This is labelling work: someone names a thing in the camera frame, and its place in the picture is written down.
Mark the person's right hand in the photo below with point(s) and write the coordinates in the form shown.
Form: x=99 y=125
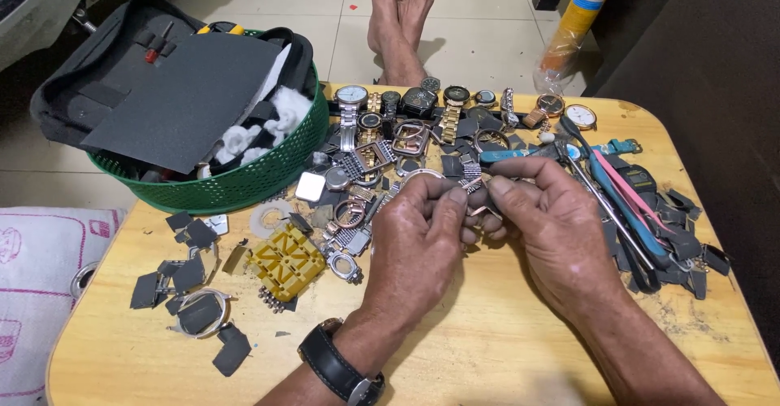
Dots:
x=560 y=235

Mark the person's bare foot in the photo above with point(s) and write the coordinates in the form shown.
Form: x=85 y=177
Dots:
x=417 y=3
x=385 y=16

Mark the rose gold watch brown dial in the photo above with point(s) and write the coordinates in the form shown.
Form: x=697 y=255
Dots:
x=547 y=106

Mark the small grey watch head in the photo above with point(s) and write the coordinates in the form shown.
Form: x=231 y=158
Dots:
x=430 y=83

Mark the green plastic basket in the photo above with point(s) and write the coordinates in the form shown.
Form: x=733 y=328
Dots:
x=244 y=180

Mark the pink tweezers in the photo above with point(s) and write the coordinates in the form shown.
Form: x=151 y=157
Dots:
x=621 y=189

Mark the black digital watch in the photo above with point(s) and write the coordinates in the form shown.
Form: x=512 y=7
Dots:
x=640 y=178

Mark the small round watch head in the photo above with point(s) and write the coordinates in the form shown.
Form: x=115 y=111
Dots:
x=485 y=97

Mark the black fabric tool bag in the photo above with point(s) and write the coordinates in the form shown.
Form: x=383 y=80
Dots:
x=103 y=83

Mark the red tipped small tool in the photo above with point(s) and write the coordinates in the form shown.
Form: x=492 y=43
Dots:
x=152 y=53

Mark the dark grey sandpaper sheet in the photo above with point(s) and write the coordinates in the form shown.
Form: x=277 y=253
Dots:
x=183 y=101

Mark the metal rod screwdriver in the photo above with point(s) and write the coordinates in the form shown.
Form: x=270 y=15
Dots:
x=609 y=214

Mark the white cotton wad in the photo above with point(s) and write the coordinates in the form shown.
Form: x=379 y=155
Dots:
x=274 y=122

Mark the rose gold watch clasp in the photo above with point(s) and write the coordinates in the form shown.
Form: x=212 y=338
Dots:
x=485 y=211

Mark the yellow spray can in plastic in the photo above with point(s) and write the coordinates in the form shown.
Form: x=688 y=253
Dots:
x=576 y=25

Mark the black watch display bar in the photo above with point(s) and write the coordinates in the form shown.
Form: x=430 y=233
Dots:
x=426 y=115

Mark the white vehicle body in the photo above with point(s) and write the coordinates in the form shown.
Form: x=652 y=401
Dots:
x=42 y=3

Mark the rose gold rectangular watch case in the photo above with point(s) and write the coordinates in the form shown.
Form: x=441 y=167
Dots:
x=373 y=156

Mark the silver watch with white dial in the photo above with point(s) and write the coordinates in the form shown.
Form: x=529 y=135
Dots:
x=351 y=104

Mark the scattered grey sandpaper pieces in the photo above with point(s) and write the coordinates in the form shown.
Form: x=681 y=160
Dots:
x=183 y=278
x=682 y=241

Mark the brass coloured metal piece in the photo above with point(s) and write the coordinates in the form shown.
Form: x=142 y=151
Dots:
x=234 y=259

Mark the yellow plastic watch case holder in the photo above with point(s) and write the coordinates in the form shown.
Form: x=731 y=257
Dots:
x=283 y=263

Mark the white sack with pink print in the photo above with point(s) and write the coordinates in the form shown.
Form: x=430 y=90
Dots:
x=36 y=296

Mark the rose gold square watch case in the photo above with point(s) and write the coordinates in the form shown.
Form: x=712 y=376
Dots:
x=409 y=139

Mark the silver watch case with lugs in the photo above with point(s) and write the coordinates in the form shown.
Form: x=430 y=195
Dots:
x=342 y=266

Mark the grey round watch case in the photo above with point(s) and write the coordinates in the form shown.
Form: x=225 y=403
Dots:
x=337 y=178

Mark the gold watch head white dial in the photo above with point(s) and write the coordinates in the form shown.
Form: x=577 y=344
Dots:
x=580 y=116

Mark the white square watch case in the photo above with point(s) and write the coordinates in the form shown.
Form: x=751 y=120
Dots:
x=310 y=186

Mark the black square watch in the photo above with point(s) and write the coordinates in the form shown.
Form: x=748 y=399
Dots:
x=419 y=101

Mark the rose gold round bezel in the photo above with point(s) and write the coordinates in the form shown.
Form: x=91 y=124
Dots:
x=348 y=212

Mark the gold watch with black dial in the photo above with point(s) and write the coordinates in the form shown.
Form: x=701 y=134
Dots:
x=370 y=119

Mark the person's left hand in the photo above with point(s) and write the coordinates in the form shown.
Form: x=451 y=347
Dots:
x=414 y=253

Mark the black round watch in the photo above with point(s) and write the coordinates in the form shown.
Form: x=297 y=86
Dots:
x=390 y=104

